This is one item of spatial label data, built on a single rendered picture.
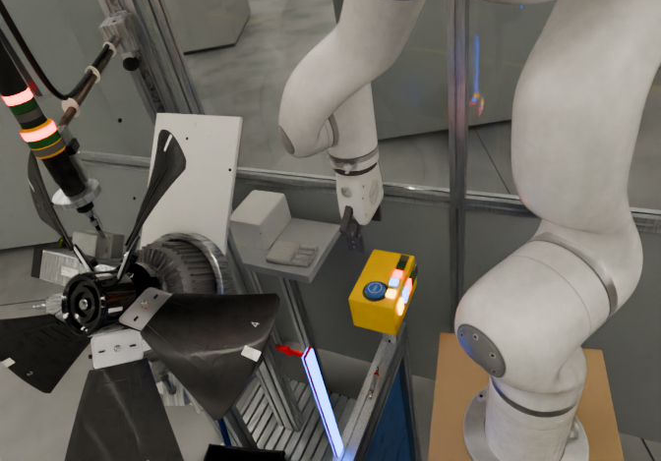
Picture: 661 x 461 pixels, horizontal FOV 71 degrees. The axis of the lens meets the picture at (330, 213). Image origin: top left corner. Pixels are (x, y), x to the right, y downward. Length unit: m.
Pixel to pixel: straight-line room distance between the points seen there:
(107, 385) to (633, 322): 1.35
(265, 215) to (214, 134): 0.39
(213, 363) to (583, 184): 0.64
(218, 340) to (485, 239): 0.85
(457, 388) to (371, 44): 0.63
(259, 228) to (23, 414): 1.69
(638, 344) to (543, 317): 1.17
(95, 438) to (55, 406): 1.63
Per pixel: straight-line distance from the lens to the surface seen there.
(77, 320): 1.02
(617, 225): 0.52
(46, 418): 2.67
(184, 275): 1.05
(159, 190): 0.87
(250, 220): 1.45
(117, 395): 1.04
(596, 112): 0.42
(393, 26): 0.56
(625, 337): 1.66
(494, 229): 1.40
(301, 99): 0.63
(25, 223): 3.69
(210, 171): 1.15
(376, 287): 0.99
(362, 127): 0.72
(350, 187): 0.76
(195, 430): 2.24
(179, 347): 0.89
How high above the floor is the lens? 1.80
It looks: 37 degrees down
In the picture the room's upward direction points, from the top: 12 degrees counter-clockwise
